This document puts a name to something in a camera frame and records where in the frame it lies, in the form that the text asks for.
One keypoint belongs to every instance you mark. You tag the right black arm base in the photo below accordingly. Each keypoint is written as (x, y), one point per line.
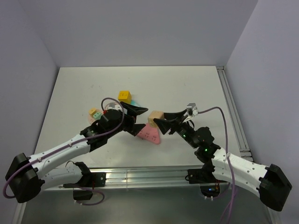
(210, 187)

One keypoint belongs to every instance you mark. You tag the aluminium rail frame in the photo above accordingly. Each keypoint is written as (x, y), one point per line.
(145, 182)

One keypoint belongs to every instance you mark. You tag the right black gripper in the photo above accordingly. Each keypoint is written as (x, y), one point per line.
(165, 125)

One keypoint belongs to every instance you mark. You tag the pink triangular power strip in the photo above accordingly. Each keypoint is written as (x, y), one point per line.
(150, 134)

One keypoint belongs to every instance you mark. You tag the pink round power strip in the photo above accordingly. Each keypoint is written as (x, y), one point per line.
(91, 119)

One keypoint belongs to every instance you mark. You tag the teal triangular power strip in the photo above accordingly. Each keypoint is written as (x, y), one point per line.
(134, 103)

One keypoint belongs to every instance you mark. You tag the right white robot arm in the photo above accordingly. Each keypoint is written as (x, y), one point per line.
(269, 183)

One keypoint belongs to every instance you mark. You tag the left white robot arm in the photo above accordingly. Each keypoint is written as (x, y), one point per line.
(29, 175)

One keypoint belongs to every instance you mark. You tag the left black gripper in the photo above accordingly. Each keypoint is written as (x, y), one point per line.
(132, 111)

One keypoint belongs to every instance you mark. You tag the light yellow plug adapter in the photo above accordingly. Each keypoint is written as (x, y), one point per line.
(92, 111)

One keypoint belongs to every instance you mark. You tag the yellow cube socket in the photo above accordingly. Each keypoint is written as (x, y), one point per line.
(125, 96)

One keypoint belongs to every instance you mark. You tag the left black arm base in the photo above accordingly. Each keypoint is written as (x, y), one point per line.
(88, 187)

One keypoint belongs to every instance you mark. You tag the green plug adapter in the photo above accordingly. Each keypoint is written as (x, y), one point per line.
(97, 115)

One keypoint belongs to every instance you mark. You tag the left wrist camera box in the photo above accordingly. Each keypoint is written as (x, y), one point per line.
(111, 106)

